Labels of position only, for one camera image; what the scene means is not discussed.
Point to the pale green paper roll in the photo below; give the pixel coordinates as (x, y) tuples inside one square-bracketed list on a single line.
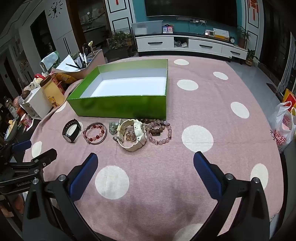
[(48, 60)]

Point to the yellow snack packet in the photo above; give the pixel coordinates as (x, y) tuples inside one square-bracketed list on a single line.
[(66, 77)]

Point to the beige desk organizer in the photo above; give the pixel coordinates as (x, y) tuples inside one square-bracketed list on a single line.
[(92, 62)]

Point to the silver bangle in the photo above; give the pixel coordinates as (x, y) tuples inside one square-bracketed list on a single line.
[(104, 138)]

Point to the person's left hand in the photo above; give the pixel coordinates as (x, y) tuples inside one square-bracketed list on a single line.
[(12, 205)]

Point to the black wrist watch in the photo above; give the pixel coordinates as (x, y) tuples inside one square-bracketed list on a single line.
[(68, 137)]

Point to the red hanging ornament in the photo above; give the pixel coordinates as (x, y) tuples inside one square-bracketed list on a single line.
[(253, 9)]

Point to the grey curtain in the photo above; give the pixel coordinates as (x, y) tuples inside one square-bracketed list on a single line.
[(288, 67)]

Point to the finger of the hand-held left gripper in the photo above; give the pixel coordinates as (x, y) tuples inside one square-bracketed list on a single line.
[(22, 146), (45, 156)]

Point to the black wall clock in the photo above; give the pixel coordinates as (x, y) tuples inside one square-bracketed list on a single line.
[(56, 9)]

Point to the green cardboard box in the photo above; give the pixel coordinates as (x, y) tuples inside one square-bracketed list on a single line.
[(120, 105)]

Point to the small potted floor plant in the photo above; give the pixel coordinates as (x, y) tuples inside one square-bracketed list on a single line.
[(251, 58)]

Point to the potted plant in brown pot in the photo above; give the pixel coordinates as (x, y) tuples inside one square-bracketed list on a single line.
[(242, 38)]

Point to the large potted plant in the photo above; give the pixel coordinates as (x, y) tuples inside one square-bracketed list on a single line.
[(119, 41)]

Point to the blue and red small boxes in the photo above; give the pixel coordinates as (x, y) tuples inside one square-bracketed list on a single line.
[(167, 29)]

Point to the white plastic shopping bag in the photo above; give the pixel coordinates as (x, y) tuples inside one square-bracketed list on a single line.
[(281, 125)]

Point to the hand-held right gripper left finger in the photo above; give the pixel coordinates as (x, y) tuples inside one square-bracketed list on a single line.
[(85, 176)]

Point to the white paper sheets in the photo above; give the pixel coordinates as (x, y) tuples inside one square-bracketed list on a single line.
[(67, 63)]

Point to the yellow bear paper bag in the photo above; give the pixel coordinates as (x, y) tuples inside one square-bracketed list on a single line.
[(53, 96)]

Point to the white television cabinet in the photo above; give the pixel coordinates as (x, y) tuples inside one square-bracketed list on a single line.
[(155, 44)]

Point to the television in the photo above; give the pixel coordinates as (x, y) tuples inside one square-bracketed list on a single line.
[(192, 9)]

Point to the small pink device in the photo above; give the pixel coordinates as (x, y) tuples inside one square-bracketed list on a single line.
[(210, 33)]

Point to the dark glass bottle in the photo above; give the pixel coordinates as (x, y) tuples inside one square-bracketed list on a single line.
[(10, 107)]

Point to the clear plastic storage bin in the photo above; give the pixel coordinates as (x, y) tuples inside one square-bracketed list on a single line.
[(148, 28)]

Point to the white and yellow box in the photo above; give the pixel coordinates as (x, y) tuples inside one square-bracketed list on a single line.
[(221, 33)]

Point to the small desk clock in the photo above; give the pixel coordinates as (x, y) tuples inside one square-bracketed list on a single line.
[(232, 40)]

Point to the white wrist watch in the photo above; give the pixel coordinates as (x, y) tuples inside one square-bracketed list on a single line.
[(138, 129)]

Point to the yellow and red paper bag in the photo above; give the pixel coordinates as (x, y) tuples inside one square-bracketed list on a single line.
[(290, 98)]

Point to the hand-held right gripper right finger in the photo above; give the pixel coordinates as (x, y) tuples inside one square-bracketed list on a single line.
[(208, 178)]

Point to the white small box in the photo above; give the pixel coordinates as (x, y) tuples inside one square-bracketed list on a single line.
[(38, 103)]

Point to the pink polka dot tablecloth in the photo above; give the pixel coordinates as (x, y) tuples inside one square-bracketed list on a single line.
[(150, 185)]

